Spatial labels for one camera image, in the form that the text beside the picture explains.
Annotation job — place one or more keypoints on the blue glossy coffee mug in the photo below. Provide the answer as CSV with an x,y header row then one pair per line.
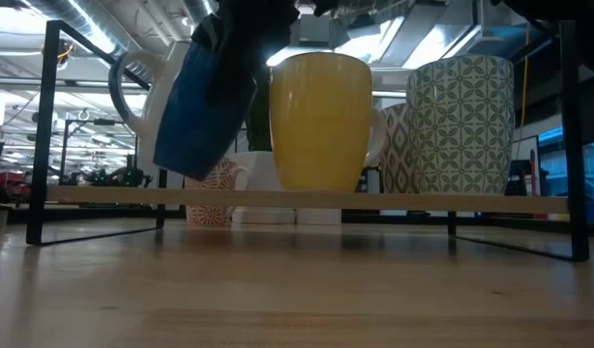
x,y
195,125

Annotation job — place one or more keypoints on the black background robot arm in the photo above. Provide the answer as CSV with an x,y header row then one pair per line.
x,y
113,176

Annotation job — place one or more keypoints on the orange patterned white mug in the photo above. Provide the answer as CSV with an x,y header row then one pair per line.
x,y
215,181

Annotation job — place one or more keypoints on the green floral patterned mug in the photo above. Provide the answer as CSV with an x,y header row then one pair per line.
x,y
464,125

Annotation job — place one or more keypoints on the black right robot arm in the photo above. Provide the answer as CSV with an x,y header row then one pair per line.
x,y
592,48

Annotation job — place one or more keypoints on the black background cart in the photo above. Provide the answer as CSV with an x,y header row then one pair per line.
x,y
522,179

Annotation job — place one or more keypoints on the black metal wooden shelf rack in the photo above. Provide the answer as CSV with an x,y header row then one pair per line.
x,y
132,195

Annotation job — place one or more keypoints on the dark green plant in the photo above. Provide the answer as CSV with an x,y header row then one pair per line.
x,y
259,116

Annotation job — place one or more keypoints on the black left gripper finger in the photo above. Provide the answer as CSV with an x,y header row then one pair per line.
x,y
207,31
236,67

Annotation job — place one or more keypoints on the black background rig frame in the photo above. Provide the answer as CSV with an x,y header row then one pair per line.
x,y
132,123

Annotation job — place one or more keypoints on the silver ceiling air duct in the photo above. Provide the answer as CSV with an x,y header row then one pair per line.
x,y
98,29

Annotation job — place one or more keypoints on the whiteboard on stand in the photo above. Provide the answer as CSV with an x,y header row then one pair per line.
x,y
526,150

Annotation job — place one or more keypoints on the grey diamond patterned mug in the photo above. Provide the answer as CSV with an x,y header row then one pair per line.
x,y
398,150

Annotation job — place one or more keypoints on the white square plant pot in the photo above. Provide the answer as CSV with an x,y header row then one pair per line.
x,y
258,169

